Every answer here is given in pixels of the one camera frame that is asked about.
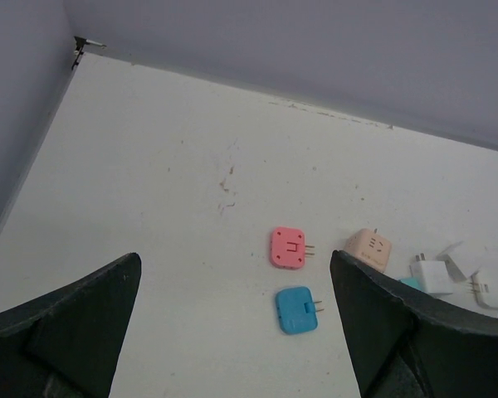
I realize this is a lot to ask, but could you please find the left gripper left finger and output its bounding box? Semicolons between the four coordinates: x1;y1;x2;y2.
0;253;141;397

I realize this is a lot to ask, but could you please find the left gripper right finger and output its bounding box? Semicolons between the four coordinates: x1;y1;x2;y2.
330;250;498;397

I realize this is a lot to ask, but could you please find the teal USB charger plug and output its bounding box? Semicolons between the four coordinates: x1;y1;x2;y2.
399;277;422;291

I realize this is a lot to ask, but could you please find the white charger plug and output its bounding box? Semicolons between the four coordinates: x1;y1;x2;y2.
410;253;454;297
470;268;498;309

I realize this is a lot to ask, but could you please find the white plug adapter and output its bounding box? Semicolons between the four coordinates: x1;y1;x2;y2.
435;240;470;283

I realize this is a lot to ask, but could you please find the beige cube socket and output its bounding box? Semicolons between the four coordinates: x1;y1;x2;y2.
344;228;392;274

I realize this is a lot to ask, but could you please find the light blue adapter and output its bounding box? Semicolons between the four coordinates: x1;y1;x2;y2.
275;286;321;335

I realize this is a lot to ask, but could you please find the pink plug adapter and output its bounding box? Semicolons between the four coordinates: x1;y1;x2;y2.
270;226;315;270

